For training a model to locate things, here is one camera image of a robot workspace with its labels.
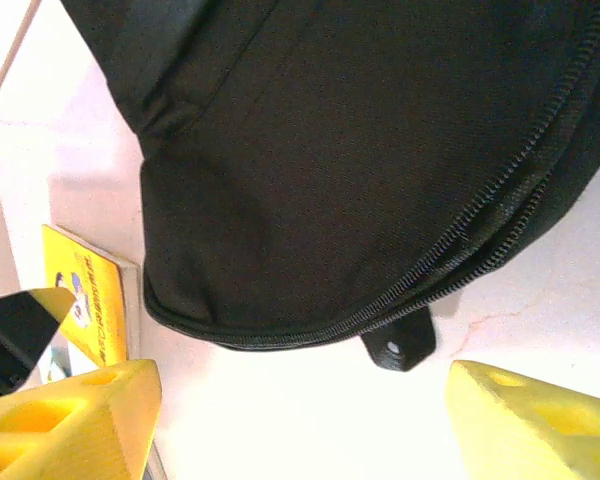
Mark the yellow picture book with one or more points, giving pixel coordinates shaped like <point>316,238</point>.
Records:
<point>100,300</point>

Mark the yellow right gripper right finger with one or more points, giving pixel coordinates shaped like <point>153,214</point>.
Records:
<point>530,435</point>

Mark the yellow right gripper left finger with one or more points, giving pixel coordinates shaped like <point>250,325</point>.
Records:
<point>80,430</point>

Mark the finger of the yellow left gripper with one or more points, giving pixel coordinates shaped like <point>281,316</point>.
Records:
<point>15,330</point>

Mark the black backpack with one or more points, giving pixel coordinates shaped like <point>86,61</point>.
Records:
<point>330,175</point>

